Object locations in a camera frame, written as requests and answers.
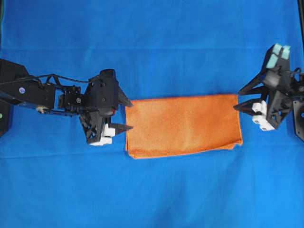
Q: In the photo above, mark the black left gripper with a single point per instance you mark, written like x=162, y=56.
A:
x=102, y=97

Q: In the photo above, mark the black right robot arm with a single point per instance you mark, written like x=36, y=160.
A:
x=281, y=91

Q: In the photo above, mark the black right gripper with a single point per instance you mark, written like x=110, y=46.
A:
x=280, y=93

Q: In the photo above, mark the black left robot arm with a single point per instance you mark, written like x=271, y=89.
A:
x=19, y=88

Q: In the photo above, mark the blue table cloth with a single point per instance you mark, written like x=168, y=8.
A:
x=51, y=178

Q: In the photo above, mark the orange towel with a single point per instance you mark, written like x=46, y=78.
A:
x=176, y=126

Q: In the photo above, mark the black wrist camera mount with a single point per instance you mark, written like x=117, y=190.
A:
x=277, y=59

